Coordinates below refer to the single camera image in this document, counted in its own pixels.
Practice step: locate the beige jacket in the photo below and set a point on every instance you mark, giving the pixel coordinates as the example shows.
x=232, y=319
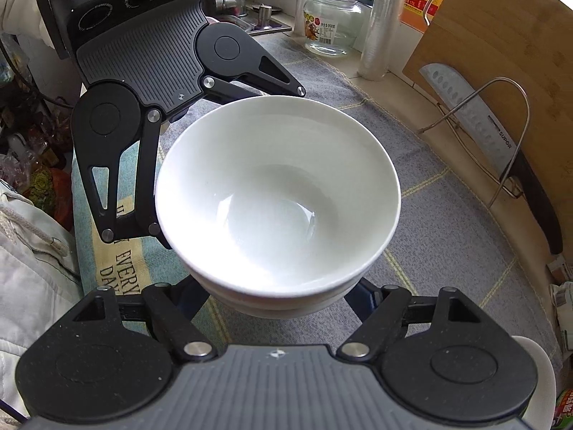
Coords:
x=31, y=286

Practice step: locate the red and white bag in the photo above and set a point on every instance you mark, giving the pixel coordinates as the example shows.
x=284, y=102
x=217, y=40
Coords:
x=562, y=271

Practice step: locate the upright cling film roll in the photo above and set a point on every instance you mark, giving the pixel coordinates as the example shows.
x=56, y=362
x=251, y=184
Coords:
x=380, y=31

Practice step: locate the steel soap dispenser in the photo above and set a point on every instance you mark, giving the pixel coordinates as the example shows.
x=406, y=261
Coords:
x=265, y=15

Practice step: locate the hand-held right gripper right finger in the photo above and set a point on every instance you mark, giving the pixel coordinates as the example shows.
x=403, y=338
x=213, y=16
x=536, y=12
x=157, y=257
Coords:
x=365, y=304

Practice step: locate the white plastic bag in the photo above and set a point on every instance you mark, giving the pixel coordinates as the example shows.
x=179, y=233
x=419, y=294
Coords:
x=565, y=318

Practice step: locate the grey checked dish mat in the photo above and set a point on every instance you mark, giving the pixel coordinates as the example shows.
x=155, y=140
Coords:
x=425, y=233

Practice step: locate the clear glass jar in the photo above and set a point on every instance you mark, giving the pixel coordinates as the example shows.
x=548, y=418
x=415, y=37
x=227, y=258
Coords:
x=331, y=31

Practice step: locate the round fruit print plate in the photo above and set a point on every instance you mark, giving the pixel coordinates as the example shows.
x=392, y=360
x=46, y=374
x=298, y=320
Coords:
x=544, y=376

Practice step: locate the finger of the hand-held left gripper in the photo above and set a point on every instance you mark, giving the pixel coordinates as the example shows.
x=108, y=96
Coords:
x=150, y=179
x=296, y=91

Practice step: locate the slanted cling film roll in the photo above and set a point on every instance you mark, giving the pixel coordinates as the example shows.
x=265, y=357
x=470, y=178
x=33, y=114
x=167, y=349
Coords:
x=306, y=0

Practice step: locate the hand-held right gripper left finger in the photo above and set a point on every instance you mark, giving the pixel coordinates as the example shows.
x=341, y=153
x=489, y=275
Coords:
x=179, y=322

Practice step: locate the deep plain white bowl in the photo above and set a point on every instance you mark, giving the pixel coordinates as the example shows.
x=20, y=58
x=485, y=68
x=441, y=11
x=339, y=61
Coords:
x=277, y=197

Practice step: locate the green lid sauce jar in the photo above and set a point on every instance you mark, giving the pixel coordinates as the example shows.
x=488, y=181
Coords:
x=565, y=412

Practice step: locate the stainless steel sink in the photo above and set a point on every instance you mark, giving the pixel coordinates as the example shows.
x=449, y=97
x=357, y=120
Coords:
x=268, y=30

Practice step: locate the bamboo cutting board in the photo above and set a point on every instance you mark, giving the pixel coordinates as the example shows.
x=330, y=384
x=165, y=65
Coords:
x=492, y=18

